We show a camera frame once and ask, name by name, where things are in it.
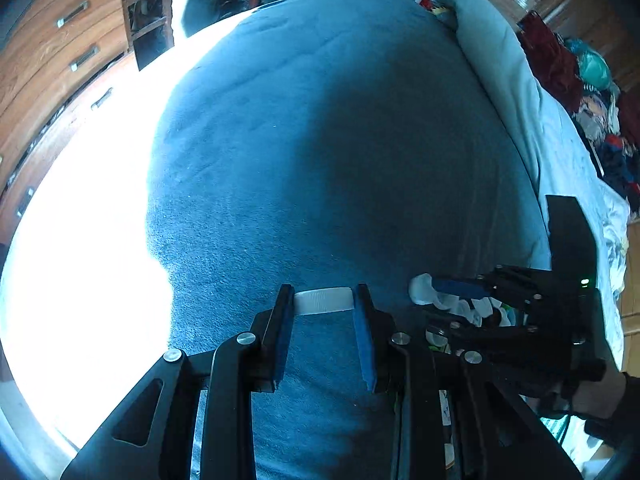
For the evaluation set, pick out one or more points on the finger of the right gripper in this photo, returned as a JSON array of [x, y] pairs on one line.
[[470, 336], [466, 289]]

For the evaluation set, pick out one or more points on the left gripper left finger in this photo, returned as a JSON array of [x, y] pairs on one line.
[[249, 362]]

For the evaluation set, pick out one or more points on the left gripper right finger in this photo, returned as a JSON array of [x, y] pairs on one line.
[[408, 371]]

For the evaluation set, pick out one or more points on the white bottle cap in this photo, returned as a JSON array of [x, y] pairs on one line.
[[323, 301]]

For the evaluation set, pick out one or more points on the person's right hand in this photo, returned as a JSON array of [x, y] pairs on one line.
[[609, 408]]

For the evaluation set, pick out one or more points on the light blue duvet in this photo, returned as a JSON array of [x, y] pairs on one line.
[[554, 156]]

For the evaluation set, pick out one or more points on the dark blue bed blanket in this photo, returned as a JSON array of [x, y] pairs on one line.
[[328, 143]]

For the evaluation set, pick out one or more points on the pile of clothes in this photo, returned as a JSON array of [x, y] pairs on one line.
[[606, 118]]

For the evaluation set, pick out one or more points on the wooden drawer cabinet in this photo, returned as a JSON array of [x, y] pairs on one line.
[[60, 59]]

